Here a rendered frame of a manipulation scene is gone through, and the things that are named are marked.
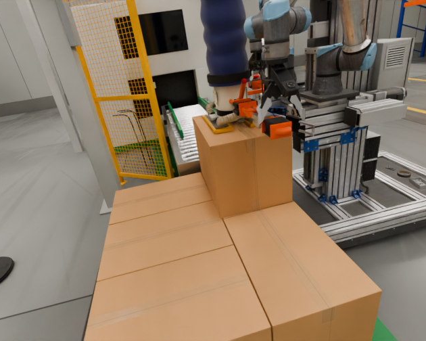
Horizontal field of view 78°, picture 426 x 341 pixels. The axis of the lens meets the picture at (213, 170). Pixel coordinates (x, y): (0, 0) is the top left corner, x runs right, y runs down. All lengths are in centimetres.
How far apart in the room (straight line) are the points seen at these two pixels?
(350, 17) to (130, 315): 143
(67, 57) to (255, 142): 173
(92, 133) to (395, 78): 227
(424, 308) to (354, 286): 80
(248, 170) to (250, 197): 15
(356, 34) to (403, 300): 136
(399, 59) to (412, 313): 137
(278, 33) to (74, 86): 193
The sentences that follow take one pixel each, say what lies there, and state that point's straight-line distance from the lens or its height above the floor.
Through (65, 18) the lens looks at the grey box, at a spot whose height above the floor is 165.
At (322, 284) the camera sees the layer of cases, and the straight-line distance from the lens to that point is 109.
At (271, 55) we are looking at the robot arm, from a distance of 88.
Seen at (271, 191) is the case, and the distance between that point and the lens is 139.
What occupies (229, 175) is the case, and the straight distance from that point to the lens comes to 127.
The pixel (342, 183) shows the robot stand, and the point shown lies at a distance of 207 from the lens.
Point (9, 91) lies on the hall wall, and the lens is 1177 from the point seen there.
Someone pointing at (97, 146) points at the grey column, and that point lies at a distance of 260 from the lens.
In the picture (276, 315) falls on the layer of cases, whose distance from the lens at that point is 100.
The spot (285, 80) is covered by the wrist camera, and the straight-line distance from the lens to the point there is 86.
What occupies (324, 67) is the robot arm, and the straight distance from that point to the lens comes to 152.
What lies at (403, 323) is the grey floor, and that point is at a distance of 177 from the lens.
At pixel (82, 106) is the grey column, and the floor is 102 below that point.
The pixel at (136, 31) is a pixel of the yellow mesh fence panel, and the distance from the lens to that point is 252.
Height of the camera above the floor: 136
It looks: 26 degrees down
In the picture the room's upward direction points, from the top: 9 degrees counter-clockwise
